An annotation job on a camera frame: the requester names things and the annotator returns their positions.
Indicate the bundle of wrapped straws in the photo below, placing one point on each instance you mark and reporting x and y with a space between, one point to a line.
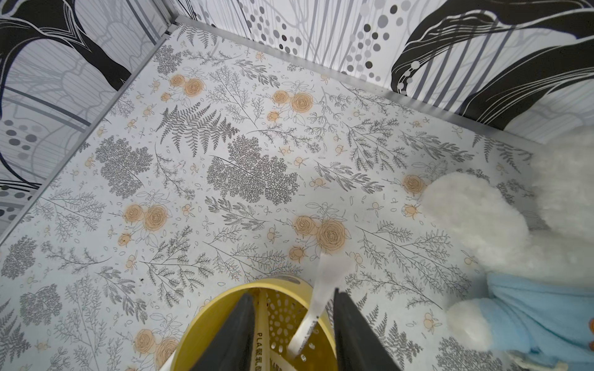
263 356

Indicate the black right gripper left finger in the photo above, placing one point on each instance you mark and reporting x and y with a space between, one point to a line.
231 348

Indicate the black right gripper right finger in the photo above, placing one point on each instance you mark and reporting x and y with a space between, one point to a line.
357 346

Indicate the yellow metal cup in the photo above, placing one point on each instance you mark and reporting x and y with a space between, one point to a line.
289 299

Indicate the white plush bunny toy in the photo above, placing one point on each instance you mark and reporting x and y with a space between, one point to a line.
540 282

